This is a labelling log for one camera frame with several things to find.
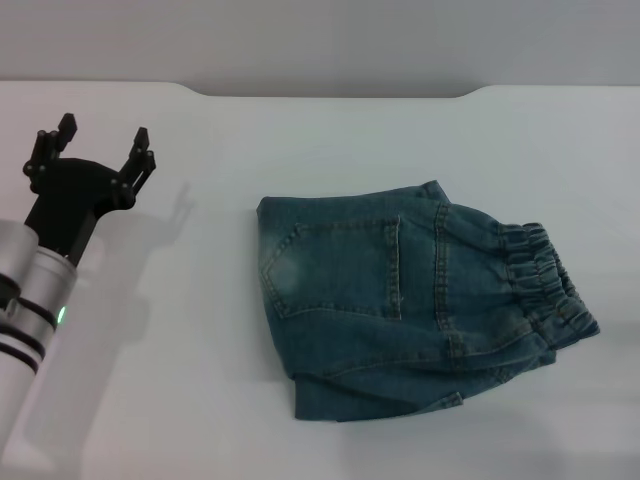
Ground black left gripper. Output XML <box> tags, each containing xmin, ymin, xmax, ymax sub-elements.
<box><xmin>22</xmin><ymin>113</ymin><xmax>158</xmax><ymax>264</ymax></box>

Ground blue denim shorts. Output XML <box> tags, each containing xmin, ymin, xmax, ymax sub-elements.
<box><xmin>255</xmin><ymin>179</ymin><xmax>602</xmax><ymax>423</ymax></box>

